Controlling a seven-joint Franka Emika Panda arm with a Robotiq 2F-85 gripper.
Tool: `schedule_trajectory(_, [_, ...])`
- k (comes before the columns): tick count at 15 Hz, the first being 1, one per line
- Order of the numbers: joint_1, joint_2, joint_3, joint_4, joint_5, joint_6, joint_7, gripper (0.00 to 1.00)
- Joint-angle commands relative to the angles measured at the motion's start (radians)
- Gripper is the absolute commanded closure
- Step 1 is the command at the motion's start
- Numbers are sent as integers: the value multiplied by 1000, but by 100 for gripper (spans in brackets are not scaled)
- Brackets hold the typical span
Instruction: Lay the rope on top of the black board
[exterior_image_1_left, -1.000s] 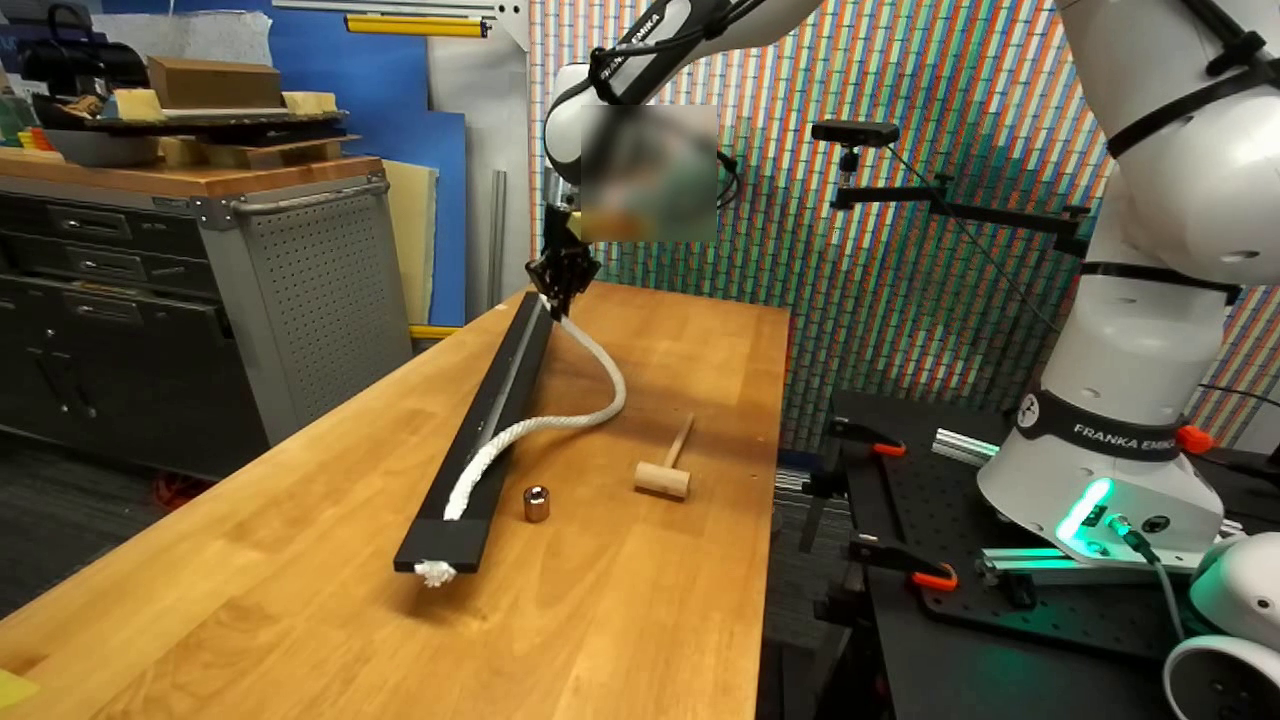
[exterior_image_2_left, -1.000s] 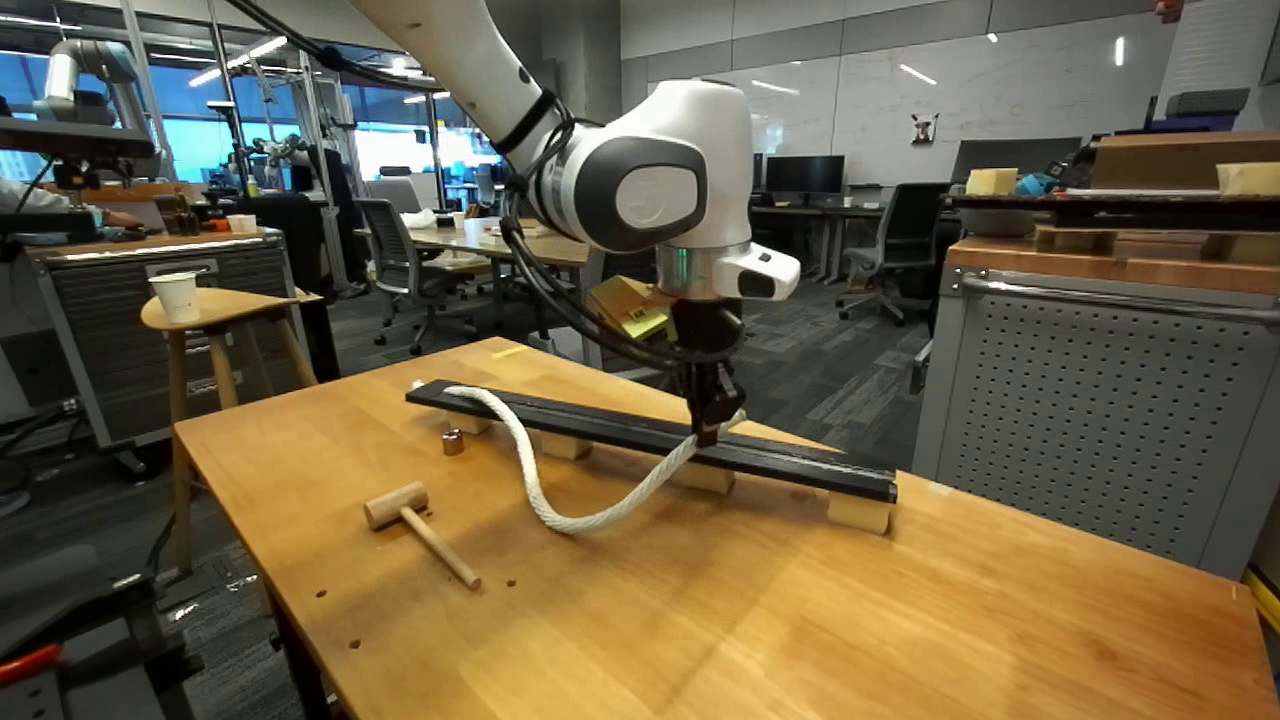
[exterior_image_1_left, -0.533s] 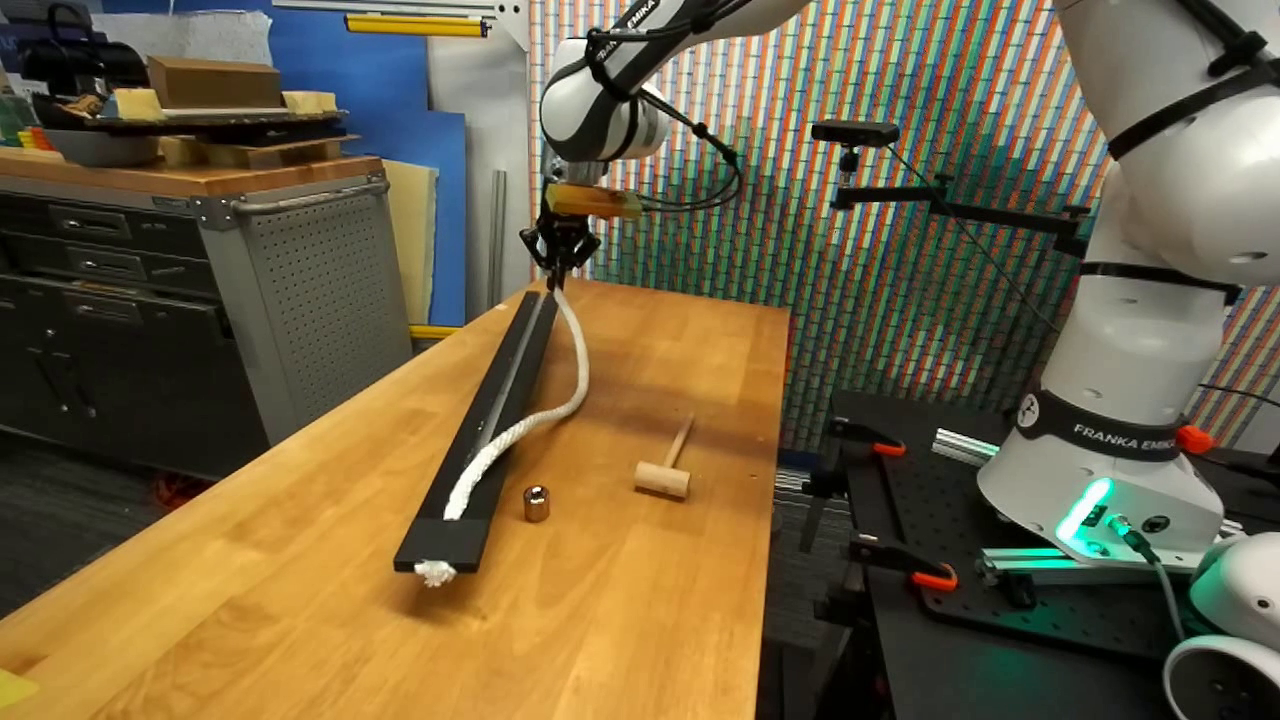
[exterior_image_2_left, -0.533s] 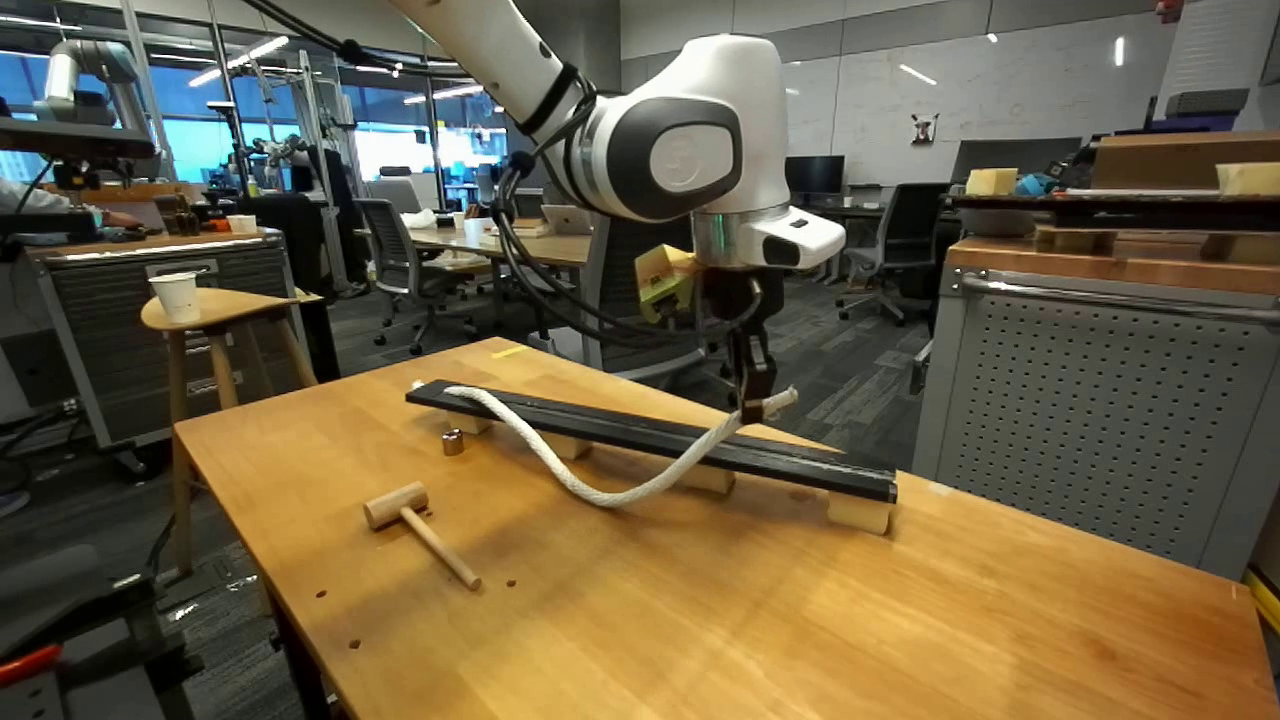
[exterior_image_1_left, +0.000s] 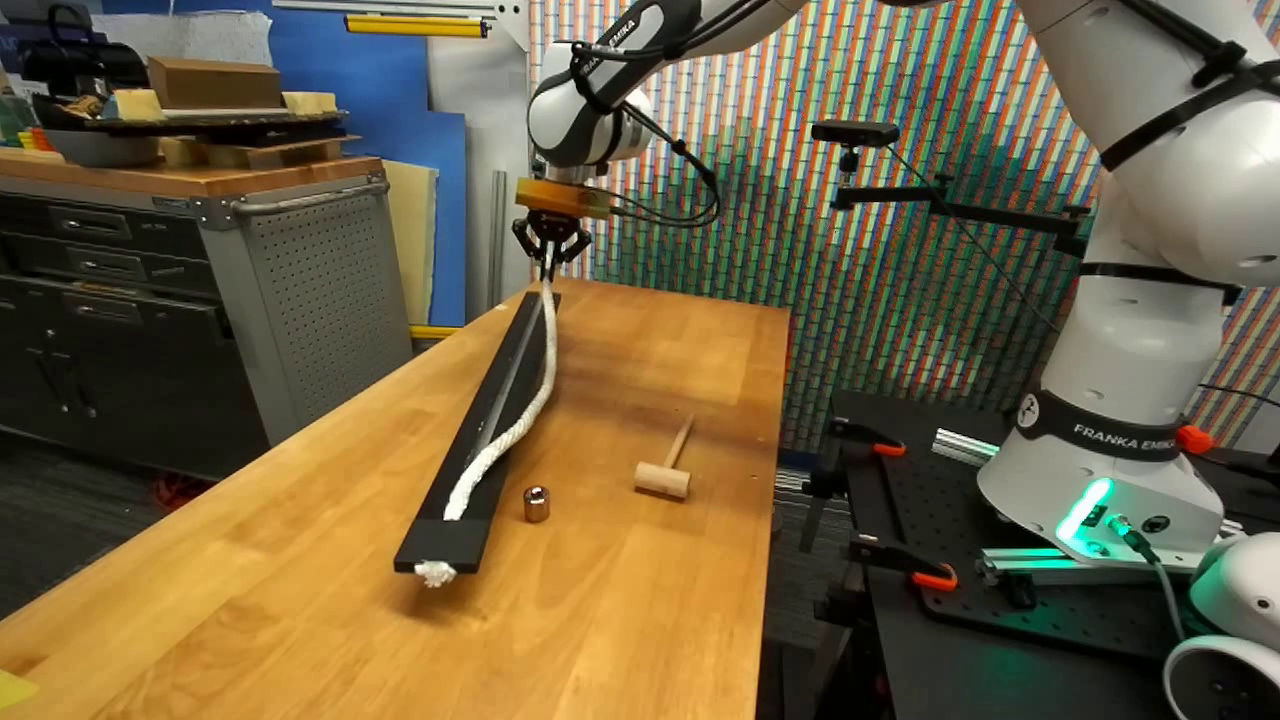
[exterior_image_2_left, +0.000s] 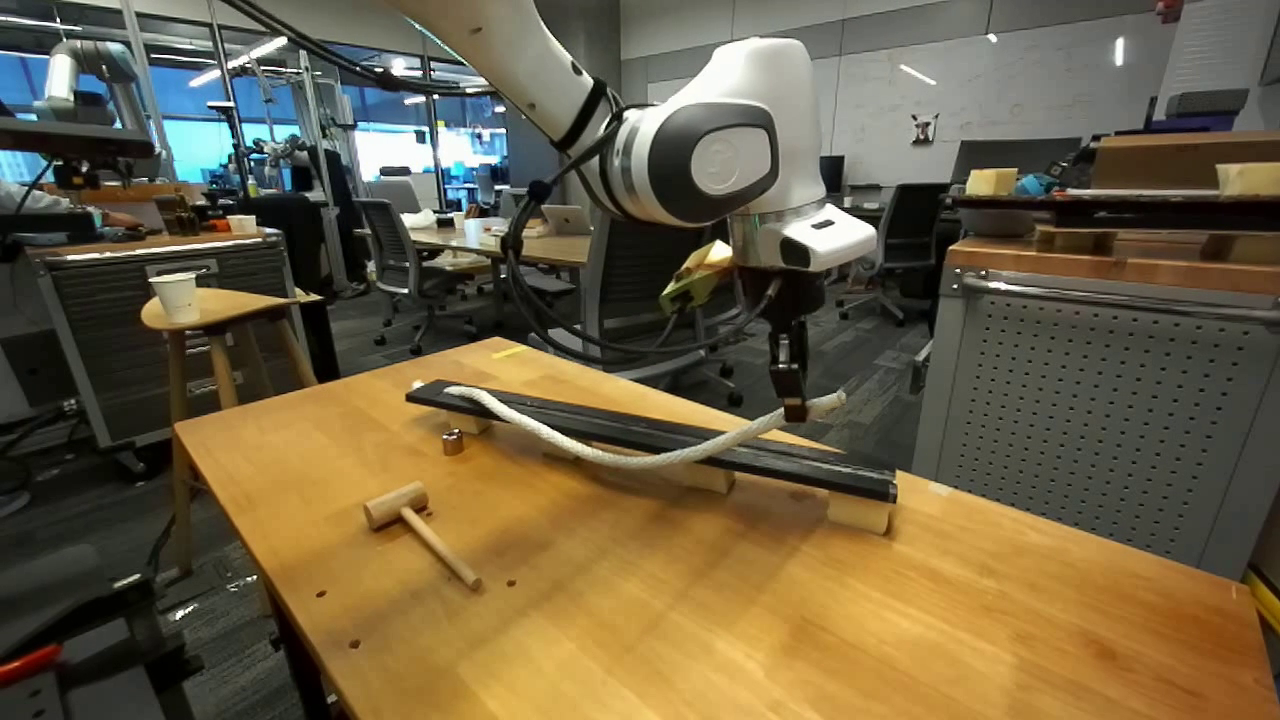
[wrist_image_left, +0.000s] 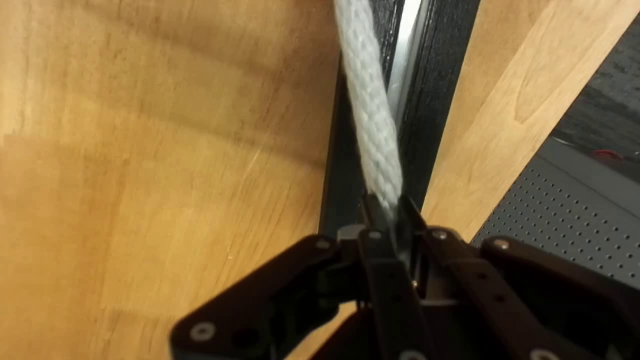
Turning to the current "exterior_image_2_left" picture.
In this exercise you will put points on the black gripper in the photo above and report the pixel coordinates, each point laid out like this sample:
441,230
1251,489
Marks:
785,297

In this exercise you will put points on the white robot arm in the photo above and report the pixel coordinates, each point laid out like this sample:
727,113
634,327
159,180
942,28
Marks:
693,145

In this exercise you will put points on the long black board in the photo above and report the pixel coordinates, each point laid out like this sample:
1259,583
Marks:
693,437

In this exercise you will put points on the wooden support block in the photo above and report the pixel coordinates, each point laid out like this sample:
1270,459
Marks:
862,515

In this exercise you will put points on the grey office chair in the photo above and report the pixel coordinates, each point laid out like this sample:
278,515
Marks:
392,261
624,292

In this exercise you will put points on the black office chair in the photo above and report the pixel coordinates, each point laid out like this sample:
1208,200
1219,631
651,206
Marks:
912,234

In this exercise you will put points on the grey perforated tool cabinet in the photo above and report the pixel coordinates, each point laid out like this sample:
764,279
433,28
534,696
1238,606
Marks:
1095,415

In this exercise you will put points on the wooden office table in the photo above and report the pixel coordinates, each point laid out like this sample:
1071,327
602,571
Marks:
495,240

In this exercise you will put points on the small metal cylinder weight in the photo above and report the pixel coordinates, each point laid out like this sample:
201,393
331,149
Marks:
453,437

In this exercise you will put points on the small wooden mallet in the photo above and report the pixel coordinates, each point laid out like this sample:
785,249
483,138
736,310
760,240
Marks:
396,506

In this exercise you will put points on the wooden box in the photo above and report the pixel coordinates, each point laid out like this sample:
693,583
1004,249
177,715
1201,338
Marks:
1182,157

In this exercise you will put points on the round wooden stool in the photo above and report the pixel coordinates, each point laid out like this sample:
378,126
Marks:
227,306

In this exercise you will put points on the white paper cup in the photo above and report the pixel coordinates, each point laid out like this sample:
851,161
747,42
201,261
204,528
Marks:
175,297

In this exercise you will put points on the grey low cabinet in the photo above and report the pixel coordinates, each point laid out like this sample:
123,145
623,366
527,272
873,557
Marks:
107,345

